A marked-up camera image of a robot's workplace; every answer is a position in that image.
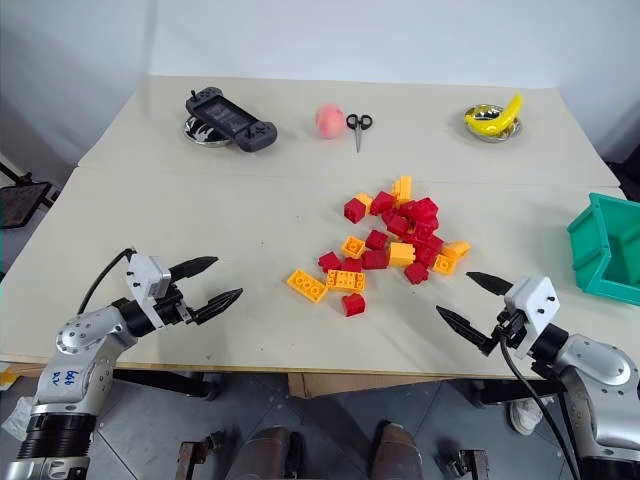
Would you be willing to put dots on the dark grey handheld game console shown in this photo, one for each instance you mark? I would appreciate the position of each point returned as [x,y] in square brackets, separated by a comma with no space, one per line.
[227,119]

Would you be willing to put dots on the dark brown rounded shape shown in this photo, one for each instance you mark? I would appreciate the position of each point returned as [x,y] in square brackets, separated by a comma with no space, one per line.
[397,450]
[272,452]

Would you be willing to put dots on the brown cardboard sheet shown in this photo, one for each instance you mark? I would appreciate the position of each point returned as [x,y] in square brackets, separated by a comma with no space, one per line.
[345,384]

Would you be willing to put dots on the white crumpled cloth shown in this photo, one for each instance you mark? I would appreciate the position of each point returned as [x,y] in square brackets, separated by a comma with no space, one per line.
[17,417]

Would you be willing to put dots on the green plastic bin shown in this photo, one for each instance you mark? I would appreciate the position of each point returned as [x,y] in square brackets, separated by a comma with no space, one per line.
[600,245]

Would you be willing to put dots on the pink peach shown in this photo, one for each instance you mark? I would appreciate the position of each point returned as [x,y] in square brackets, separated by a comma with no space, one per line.
[330,121]

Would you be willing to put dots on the white shoe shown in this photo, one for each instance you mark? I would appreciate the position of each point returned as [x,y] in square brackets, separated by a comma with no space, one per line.
[525,414]

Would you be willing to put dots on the yellow plastic building brick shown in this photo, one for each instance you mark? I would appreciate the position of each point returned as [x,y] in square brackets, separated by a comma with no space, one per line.
[345,280]

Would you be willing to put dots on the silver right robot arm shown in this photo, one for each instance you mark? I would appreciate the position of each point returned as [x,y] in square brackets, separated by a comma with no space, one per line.
[595,370]

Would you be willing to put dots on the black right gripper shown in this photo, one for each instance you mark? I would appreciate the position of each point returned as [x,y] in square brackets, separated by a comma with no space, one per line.
[509,327]

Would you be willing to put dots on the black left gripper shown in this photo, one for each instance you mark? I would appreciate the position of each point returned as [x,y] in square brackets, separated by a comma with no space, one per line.
[172,307]

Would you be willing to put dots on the black table foot bar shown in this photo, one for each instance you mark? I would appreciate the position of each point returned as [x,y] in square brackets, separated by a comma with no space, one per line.
[515,392]
[165,382]

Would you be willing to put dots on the black mesh chair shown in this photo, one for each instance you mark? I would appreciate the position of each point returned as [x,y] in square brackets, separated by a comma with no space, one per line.
[22,202]

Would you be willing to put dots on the shiny steel bowl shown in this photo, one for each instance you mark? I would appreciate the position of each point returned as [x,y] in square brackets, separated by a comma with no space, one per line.
[492,131]

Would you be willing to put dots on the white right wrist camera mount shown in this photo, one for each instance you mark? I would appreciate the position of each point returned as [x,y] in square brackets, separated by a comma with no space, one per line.
[534,305]

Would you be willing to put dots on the yellow banana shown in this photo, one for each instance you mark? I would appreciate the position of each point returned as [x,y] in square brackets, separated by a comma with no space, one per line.
[500,120]

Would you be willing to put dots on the steel bowl with black pattern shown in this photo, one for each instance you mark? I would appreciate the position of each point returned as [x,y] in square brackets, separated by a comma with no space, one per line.
[201,132]

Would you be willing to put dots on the yellow plastic toy brick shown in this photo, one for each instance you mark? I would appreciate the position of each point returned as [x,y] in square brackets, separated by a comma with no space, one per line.
[353,247]
[401,254]
[444,264]

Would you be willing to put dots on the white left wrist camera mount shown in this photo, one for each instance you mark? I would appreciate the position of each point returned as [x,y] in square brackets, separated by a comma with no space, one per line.
[147,280]

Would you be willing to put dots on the red square building block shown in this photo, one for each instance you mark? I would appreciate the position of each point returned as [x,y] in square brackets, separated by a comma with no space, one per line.
[376,240]
[416,273]
[375,259]
[330,261]
[383,202]
[428,253]
[352,265]
[424,208]
[355,209]
[397,223]
[426,232]
[354,305]

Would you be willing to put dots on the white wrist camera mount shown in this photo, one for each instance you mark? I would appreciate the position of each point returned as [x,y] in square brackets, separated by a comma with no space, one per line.
[147,280]
[534,305]

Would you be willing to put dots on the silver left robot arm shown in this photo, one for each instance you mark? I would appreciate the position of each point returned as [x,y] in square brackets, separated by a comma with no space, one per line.
[75,345]

